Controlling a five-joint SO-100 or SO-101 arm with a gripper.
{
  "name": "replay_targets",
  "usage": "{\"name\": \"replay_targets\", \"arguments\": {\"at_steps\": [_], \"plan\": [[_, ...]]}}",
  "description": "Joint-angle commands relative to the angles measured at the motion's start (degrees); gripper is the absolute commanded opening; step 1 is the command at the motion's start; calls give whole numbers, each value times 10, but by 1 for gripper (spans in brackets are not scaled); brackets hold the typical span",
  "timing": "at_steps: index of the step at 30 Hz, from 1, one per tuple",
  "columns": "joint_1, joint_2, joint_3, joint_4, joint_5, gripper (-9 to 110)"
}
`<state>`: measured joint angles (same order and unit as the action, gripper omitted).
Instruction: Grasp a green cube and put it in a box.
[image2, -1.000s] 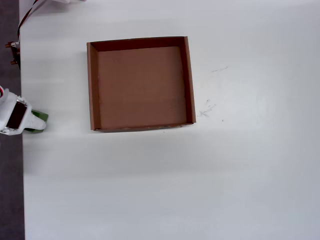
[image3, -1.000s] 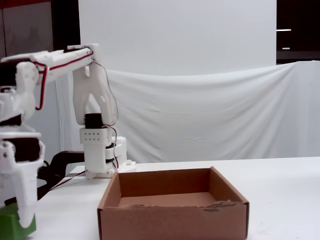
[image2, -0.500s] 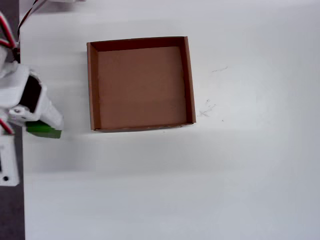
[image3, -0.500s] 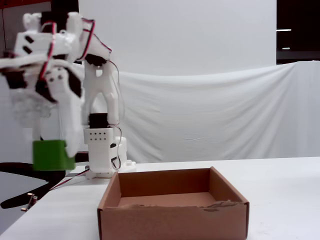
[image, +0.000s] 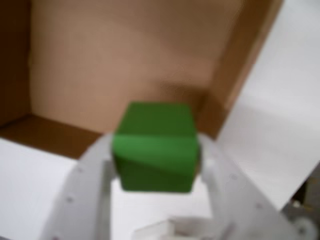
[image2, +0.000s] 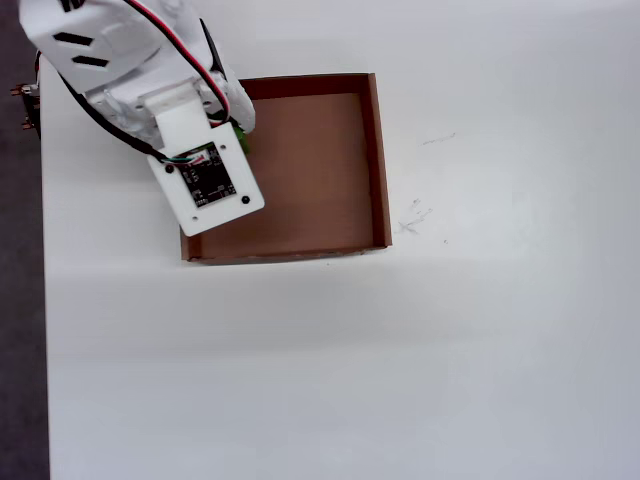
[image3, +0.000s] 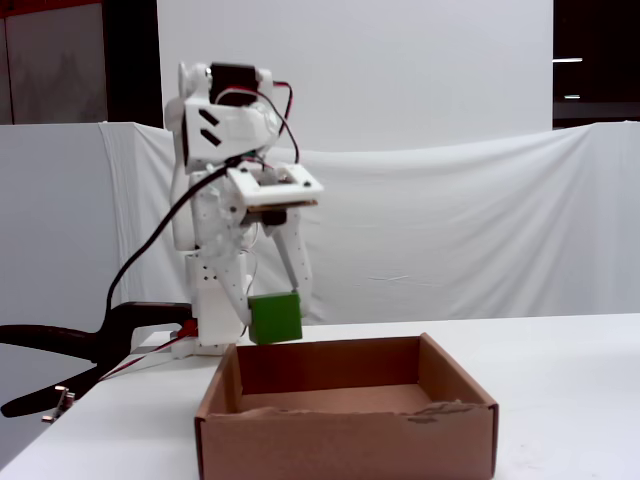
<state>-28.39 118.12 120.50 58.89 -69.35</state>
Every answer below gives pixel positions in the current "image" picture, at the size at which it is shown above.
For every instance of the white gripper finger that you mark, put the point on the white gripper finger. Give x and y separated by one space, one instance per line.
82 195
237 200

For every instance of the green cube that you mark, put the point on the green cube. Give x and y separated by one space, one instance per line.
155 150

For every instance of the brown cardboard box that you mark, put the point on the brown cardboard box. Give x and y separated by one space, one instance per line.
112 62

